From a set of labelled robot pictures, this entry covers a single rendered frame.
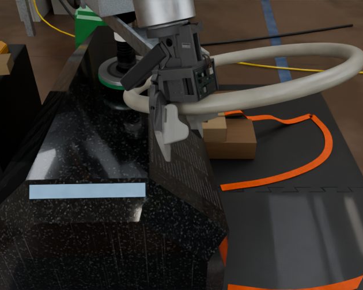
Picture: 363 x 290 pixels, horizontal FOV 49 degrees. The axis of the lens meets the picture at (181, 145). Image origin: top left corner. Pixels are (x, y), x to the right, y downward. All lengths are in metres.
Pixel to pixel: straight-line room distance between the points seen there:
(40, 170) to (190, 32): 0.73
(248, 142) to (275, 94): 1.75
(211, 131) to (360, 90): 1.46
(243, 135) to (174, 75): 1.82
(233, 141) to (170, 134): 1.74
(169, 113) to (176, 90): 0.04
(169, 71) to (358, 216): 1.80
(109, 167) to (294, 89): 0.67
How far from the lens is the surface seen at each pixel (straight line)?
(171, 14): 0.60
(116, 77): 1.46
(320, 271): 2.01
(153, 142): 1.26
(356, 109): 3.13
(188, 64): 0.61
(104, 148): 1.23
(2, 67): 1.83
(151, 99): 0.62
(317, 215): 2.22
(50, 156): 1.24
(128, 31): 1.22
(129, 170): 1.14
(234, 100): 0.62
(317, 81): 0.66
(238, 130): 2.44
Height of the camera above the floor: 1.62
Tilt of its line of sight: 40 degrees down
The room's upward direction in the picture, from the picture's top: straight up
